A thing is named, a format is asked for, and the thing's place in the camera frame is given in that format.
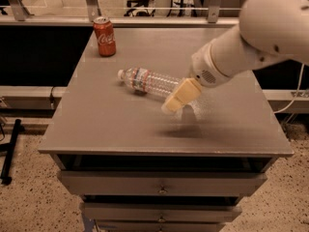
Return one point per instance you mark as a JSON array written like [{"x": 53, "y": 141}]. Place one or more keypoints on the black metal stand leg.
[{"x": 8, "y": 149}]

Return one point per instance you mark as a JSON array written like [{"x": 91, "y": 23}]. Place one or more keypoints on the black office chair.
[{"x": 139, "y": 0}]

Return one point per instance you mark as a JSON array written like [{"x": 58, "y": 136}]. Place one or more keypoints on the grey metal railing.
[{"x": 123, "y": 13}]

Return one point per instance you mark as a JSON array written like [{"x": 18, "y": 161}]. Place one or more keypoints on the red Coca-Cola can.
[{"x": 104, "y": 31}]

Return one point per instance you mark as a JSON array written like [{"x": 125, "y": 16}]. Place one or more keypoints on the top grey drawer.
[{"x": 161, "y": 183}]

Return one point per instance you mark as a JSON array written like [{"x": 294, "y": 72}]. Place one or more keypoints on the grey drawer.
[
  {"x": 134, "y": 226},
  {"x": 160, "y": 212},
  {"x": 161, "y": 183}
]

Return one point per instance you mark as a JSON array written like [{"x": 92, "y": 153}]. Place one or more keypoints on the clear plastic water bottle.
[{"x": 149, "y": 82}]

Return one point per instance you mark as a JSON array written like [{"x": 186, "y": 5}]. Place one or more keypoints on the middle grey drawer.
[{"x": 160, "y": 212}]

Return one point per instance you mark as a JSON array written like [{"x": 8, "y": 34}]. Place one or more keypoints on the grey drawer cabinet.
[{"x": 101, "y": 125}]

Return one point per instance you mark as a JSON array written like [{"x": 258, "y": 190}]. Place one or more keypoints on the bottom grey drawer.
[{"x": 134, "y": 226}]

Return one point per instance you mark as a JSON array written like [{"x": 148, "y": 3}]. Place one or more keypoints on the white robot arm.
[{"x": 268, "y": 32}]

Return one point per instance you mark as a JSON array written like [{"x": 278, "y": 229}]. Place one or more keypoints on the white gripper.
[{"x": 202, "y": 68}]

